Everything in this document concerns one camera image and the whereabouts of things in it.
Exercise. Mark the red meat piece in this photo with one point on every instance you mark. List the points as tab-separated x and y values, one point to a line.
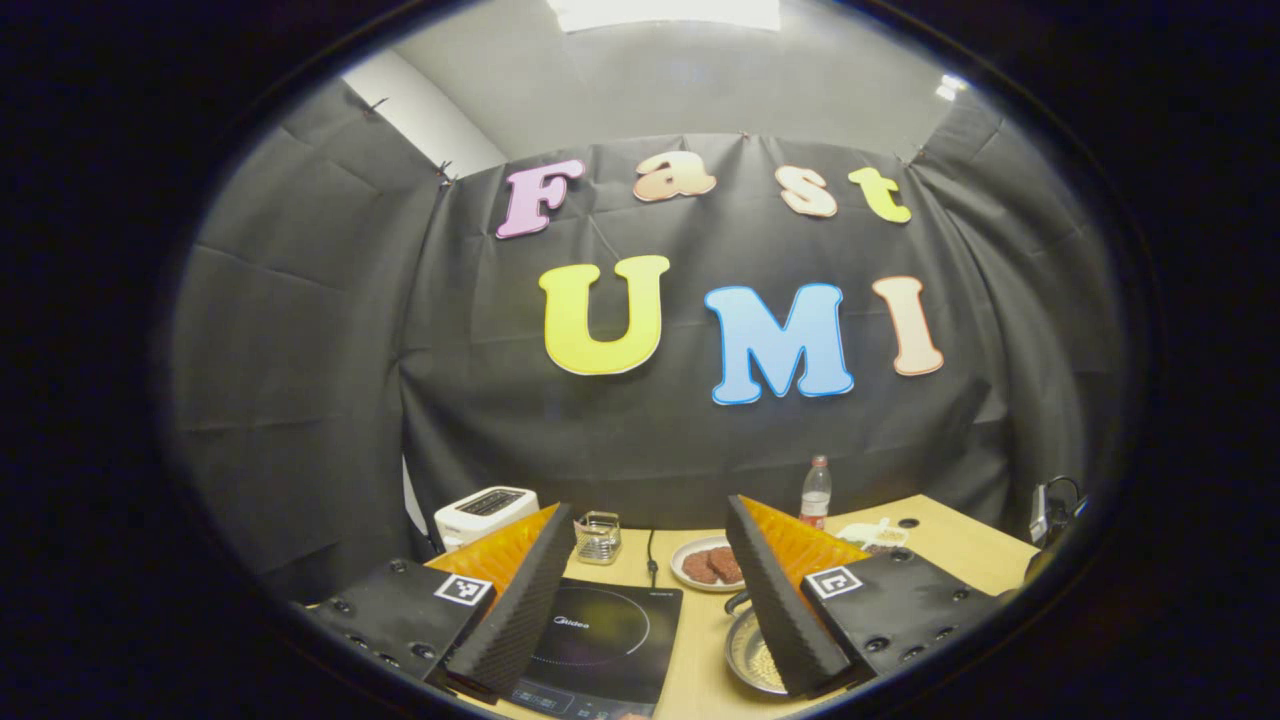
698	567
725	563

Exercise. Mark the white divided dish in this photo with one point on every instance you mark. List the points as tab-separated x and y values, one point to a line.
865	533

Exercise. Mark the ceiling light panel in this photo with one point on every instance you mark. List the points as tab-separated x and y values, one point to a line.
665	12

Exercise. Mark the white toaster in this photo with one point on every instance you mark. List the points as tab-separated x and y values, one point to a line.
485	510

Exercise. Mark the black induction cooktop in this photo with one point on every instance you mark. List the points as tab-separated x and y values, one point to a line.
610	640

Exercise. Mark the heap of soybeans in pot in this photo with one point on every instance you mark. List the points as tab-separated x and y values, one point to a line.
765	662

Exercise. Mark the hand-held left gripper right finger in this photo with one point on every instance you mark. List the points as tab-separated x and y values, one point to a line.
785	610

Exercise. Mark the clear plastic water bottle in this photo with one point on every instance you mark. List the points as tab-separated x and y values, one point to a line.
815	500

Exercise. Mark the round white plate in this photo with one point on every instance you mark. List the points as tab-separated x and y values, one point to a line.
690	585

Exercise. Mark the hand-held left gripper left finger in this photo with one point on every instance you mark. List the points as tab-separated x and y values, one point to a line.
525	610

